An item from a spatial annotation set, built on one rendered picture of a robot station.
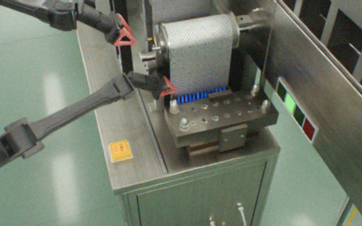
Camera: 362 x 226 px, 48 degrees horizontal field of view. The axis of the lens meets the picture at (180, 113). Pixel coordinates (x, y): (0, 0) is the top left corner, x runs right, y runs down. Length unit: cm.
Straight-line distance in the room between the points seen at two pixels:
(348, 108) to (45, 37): 313
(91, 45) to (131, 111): 52
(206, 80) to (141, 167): 41
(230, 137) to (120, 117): 47
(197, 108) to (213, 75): 14
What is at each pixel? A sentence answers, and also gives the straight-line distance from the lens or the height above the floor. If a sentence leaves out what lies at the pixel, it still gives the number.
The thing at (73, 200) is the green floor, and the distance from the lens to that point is 258.
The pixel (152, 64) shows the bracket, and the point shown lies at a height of 114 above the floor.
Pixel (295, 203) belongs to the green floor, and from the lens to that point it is 258.
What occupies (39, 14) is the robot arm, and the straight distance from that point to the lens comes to 136.
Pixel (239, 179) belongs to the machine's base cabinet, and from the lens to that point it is 169.
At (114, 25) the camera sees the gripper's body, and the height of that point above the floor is 138.
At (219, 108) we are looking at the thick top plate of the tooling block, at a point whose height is 103.
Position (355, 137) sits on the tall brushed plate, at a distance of 114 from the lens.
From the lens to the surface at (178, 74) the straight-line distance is 151.
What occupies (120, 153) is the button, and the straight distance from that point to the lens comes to 154.
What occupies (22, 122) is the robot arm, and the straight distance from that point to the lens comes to 128.
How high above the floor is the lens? 211
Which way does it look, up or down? 46 degrees down
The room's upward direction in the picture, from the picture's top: straight up
